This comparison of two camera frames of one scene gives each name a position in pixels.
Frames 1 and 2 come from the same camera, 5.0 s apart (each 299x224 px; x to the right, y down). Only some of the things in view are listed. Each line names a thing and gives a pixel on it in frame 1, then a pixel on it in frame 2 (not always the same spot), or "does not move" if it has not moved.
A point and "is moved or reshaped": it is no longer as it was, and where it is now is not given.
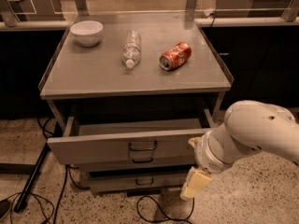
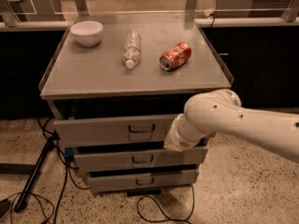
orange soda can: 175,56 does not move
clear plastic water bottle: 132,49 does not move
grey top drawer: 128,138 is moved or reshaped
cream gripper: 204,154 → 179,140
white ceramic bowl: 87,33 does not move
